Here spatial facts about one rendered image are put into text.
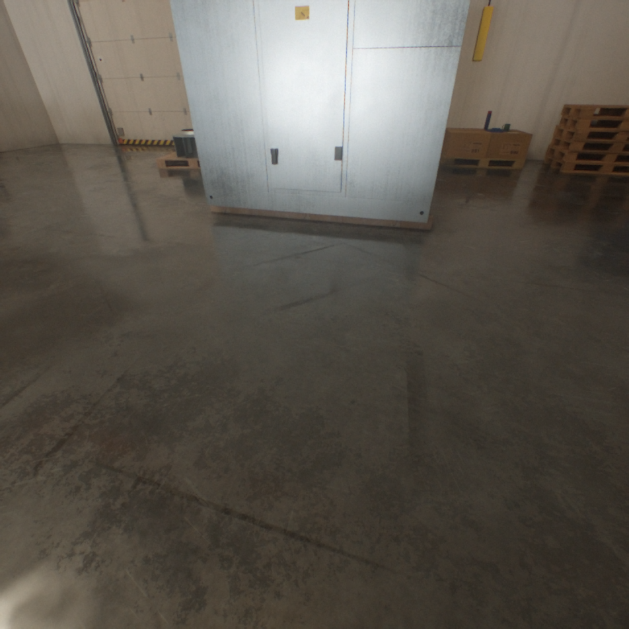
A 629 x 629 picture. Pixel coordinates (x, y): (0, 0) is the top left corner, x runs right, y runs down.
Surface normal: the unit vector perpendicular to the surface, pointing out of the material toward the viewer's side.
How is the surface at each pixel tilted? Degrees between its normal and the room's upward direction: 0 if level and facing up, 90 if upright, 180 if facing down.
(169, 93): 90
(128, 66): 90
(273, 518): 0
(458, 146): 90
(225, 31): 90
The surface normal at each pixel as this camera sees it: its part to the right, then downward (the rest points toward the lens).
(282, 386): 0.00, -0.82
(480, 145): -0.17, 0.57
